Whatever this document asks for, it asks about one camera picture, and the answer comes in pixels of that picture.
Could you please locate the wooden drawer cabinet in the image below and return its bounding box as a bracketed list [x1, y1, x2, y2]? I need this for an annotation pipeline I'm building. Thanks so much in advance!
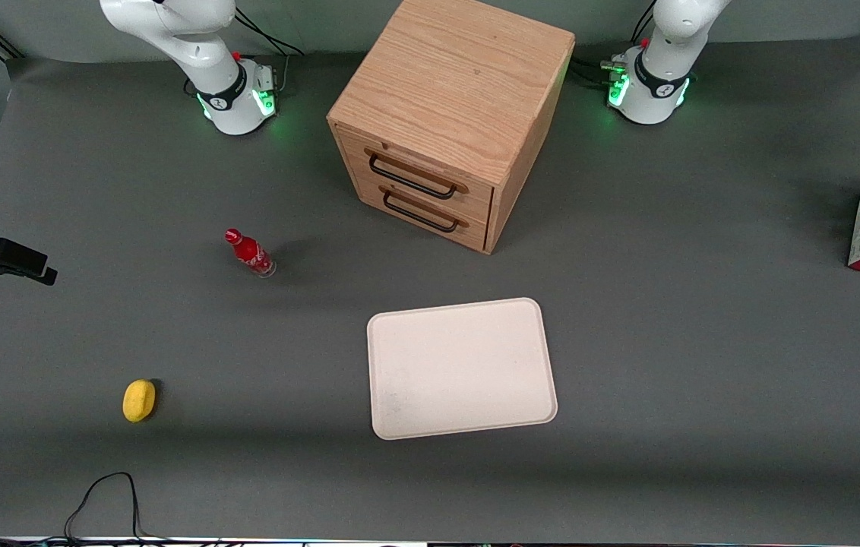
[327, 0, 577, 255]

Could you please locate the red cola bottle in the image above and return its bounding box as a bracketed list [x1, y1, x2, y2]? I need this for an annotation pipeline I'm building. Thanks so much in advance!
[224, 228, 277, 279]

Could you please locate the black looped cable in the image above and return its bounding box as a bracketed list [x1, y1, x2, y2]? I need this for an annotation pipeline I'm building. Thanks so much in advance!
[64, 472, 144, 542]

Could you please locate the wooden drawer front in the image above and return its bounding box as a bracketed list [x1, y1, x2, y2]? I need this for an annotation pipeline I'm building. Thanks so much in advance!
[335, 124, 495, 223]
[354, 163, 492, 254]

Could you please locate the yellow lemon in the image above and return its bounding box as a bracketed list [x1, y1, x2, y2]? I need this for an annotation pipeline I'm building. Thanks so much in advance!
[122, 379, 157, 423]

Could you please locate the black arm base cable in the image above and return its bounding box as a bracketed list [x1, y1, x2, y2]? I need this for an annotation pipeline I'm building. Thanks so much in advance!
[235, 9, 305, 58]
[571, 57, 624, 88]

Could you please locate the black right arm base cable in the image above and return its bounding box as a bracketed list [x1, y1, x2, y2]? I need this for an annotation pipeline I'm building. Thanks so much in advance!
[235, 9, 305, 58]

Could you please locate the black left arm base cable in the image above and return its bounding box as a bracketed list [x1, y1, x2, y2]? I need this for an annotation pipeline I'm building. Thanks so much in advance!
[571, 57, 624, 88]

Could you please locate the white rectangular tray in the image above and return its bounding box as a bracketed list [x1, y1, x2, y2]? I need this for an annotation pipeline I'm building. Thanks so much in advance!
[366, 297, 558, 441]

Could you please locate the black drawer handle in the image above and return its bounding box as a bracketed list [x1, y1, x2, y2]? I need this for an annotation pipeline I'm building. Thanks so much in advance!
[382, 188, 469, 233]
[368, 152, 469, 201]

